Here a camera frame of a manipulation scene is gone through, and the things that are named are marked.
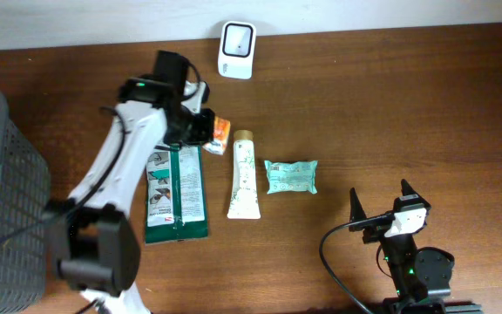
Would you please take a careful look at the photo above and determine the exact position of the small orange box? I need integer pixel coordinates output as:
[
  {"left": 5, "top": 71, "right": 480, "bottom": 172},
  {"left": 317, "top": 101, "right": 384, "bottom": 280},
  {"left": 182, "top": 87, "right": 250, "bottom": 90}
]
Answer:
[{"left": 202, "top": 116, "right": 231, "bottom": 155}]

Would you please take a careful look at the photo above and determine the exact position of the mint green wipes packet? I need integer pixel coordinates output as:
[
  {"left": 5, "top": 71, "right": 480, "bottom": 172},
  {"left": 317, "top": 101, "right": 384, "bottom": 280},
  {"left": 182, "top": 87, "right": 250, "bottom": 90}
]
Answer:
[{"left": 264, "top": 160, "right": 318, "bottom": 195}]

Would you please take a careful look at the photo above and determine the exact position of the white tube with cork cap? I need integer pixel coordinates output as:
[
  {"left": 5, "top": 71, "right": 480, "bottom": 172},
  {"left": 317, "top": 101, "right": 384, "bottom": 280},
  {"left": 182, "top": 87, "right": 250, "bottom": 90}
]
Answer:
[{"left": 227, "top": 130, "right": 261, "bottom": 220}]

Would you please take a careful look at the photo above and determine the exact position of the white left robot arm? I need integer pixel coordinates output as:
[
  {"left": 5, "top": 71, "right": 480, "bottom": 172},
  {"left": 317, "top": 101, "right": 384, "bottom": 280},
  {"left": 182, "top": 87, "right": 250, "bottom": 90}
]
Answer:
[{"left": 44, "top": 51, "right": 215, "bottom": 313}]

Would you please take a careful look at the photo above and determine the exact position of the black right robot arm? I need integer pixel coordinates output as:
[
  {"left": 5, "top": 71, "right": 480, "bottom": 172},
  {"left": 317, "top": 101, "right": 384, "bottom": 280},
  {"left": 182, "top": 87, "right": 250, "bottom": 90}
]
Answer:
[{"left": 349, "top": 180, "right": 482, "bottom": 314}]

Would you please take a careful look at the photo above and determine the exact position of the white barcode scanner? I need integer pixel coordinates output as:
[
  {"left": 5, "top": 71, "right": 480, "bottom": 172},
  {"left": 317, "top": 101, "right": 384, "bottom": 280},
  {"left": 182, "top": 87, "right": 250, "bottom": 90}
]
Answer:
[{"left": 218, "top": 21, "right": 257, "bottom": 79}]

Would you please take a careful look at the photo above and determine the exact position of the grey plastic basket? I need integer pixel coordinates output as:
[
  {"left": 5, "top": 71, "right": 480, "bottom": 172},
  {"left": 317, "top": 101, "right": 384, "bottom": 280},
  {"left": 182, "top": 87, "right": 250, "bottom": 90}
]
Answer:
[{"left": 0, "top": 92, "right": 51, "bottom": 313}]

